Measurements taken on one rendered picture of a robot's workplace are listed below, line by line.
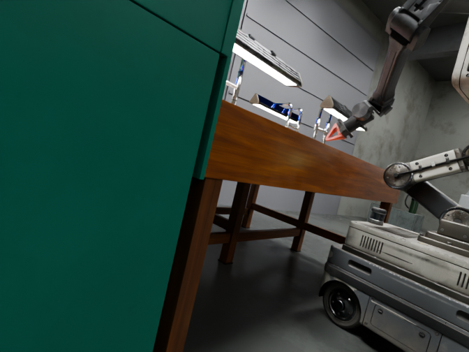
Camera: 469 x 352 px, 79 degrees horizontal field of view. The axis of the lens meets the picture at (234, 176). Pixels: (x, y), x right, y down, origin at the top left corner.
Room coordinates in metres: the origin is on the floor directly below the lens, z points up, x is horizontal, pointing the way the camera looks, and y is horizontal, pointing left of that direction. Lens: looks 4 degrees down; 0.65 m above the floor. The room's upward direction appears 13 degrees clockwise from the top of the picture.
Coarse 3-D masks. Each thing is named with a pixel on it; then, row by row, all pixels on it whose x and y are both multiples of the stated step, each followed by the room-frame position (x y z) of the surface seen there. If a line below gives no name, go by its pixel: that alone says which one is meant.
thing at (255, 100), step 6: (258, 96) 2.08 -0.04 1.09; (252, 102) 2.08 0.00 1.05; (258, 102) 2.05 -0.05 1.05; (264, 102) 2.11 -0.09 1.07; (270, 102) 2.19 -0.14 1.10; (270, 108) 2.16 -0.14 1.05; (276, 108) 2.23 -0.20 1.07; (282, 108) 2.31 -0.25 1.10; (282, 114) 2.28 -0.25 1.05; (294, 114) 2.45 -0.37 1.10; (294, 120) 2.42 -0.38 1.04
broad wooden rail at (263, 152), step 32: (224, 128) 0.69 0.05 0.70; (256, 128) 0.77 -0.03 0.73; (288, 128) 0.89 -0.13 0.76; (224, 160) 0.71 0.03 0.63; (256, 160) 0.80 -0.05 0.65; (288, 160) 0.91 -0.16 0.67; (320, 160) 1.07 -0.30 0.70; (352, 160) 1.29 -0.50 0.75; (320, 192) 1.12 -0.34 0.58; (352, 192) 1.36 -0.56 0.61; (384, 192) 1.73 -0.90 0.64
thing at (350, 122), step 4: (352, 116) 1.19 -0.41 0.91; (340, 120) 1.19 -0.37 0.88; (348, 120) 1.20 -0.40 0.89; (352, 120) 1.18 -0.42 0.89; (344, 124) 1.20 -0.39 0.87; (348, 124) 1.19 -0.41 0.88; (352, 124) 1.18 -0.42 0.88; (356, 124) 1.18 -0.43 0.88; (360, 124) 1.18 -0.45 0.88; (344, 128) 1.17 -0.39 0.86; (348, 128) 1.19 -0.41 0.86; (352, 128) 1.19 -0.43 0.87; (356, 128) 1.19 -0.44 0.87; (348, 132) 1.19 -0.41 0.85; (352, 136) 1.24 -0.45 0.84
